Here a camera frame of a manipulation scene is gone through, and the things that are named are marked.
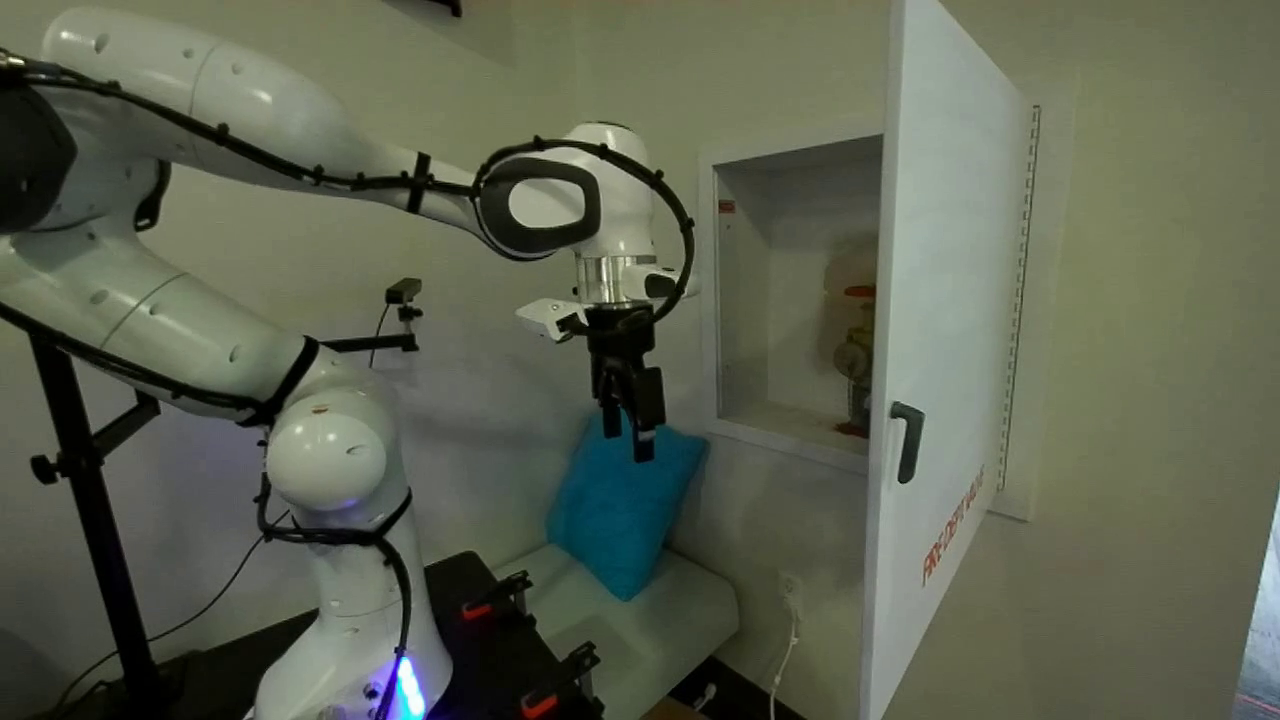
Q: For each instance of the white recessed wall cabinet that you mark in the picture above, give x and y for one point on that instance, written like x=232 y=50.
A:
x=786 y=264

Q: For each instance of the black tripod stand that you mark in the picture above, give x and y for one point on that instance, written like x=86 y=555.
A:
x=95 y=522

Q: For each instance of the nutcracker figurine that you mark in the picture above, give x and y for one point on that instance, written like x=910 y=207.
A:
x=854 y=350

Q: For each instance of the teal pillow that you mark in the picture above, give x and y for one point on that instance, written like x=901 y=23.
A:
x=620 y=513

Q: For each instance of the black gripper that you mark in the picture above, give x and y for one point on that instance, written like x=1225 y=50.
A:
x=620 y=343

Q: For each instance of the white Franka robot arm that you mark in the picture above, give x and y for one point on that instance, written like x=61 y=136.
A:
x=132 y=305

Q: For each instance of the white bench cushion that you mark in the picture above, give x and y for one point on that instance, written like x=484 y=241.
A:
x=664 y=627

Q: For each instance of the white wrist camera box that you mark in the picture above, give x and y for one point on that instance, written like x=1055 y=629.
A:
x=549 y=316

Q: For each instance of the small black camera on boom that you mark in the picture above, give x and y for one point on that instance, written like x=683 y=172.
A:
x=403 y=292

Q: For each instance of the black case orange latches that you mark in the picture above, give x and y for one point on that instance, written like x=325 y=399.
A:
x=484 y=645

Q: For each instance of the white valve cabinet door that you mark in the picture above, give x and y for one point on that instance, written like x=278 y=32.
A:
x=945 y=264

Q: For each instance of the white wall outlet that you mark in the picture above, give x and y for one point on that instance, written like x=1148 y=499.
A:
x=792 y=593

